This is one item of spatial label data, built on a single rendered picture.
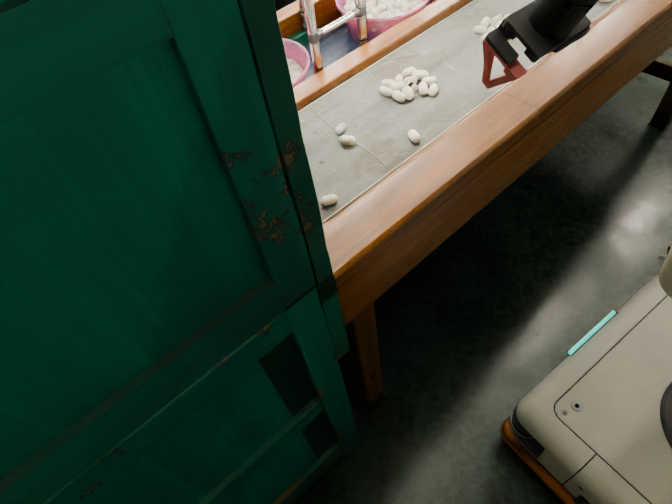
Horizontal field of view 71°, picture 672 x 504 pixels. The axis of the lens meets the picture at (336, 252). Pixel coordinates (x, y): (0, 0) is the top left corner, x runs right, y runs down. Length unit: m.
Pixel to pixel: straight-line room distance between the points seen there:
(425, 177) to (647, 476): 0.77
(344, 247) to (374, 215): 0.09
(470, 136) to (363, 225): 0.30
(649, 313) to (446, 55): 0.82
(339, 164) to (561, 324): 0.97
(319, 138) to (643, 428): 0.95
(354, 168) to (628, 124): 1.61
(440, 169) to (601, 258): 1.03
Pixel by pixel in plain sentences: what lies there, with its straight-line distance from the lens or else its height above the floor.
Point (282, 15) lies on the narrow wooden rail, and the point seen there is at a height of 0.76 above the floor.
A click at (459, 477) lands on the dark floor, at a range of 1.44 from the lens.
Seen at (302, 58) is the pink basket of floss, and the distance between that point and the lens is 1.31.
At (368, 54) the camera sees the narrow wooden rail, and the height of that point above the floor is 0.76.
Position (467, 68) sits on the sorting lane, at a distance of 1.23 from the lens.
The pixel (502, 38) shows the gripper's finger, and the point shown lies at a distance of 0.68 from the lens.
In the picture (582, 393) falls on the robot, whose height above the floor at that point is 0.28.
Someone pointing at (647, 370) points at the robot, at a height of 0.28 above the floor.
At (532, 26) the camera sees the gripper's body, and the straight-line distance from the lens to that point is 0.69.
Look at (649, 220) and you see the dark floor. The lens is 2.02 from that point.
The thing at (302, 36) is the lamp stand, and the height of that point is 0.71.
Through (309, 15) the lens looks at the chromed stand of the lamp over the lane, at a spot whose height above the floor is 0.90.
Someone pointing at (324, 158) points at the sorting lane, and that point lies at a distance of 1.01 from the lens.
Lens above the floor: 1.41
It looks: 53 degrees down
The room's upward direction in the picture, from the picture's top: 11 degrees counter-clockwise
